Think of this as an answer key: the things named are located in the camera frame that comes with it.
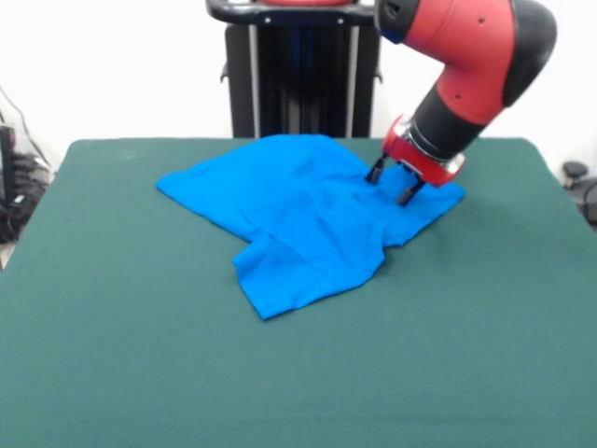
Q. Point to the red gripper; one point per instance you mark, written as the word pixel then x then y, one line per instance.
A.
pixel 415 161

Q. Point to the blue laundry garment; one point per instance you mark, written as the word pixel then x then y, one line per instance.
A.
pixel 289 210

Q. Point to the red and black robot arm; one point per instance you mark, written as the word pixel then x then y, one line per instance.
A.
pixel 476 60

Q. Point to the grey chair base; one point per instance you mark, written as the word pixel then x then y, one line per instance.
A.
pixel 574 170

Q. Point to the dark green table cloth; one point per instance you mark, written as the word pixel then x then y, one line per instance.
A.
pixel 140 350

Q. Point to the black equipment pile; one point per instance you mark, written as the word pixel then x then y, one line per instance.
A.
pixel 9 186

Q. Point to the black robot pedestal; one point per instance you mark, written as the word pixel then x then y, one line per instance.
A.
pixel 303 84

